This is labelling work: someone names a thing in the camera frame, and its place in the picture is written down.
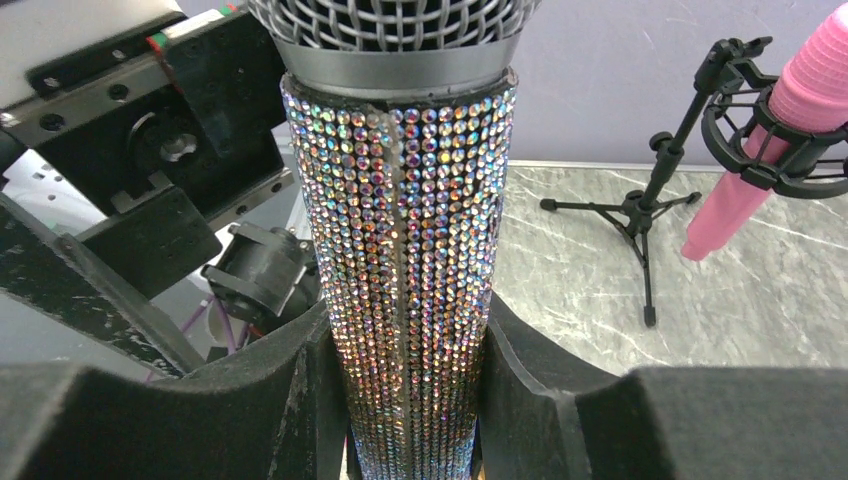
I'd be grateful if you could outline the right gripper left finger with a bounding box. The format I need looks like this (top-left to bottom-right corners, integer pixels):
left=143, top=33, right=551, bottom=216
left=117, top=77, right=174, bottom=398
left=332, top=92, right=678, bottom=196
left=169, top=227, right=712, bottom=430
left=1, top=303, right=348, bottom=479

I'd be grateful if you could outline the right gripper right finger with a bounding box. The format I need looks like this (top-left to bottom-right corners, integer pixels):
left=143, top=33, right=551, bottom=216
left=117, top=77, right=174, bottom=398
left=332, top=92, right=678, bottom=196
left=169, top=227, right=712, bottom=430
left=479, top=298, right=847, bottom=479

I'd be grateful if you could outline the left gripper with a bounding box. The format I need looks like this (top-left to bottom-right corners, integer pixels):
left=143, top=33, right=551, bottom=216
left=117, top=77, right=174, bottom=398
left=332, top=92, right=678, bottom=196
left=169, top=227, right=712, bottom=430
left=1, top=9, right=291, bottom=378

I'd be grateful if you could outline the rhinestone silver microphone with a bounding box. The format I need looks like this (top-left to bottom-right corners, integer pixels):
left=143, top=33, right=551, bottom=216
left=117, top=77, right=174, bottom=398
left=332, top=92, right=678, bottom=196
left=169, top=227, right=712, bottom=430
left=248, top=1, right=538, bottom=479

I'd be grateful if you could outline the pink microphone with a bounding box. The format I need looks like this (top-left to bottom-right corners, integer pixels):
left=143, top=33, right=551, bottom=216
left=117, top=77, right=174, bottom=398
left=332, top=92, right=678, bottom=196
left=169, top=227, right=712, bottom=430
left=681, top=5, right=847, bottom=261

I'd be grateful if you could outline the black tripod shock-mount stand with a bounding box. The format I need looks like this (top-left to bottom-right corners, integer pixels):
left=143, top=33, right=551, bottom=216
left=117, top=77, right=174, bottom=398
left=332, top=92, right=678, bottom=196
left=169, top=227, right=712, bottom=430
left=539, top=36, right=848, bottom=329

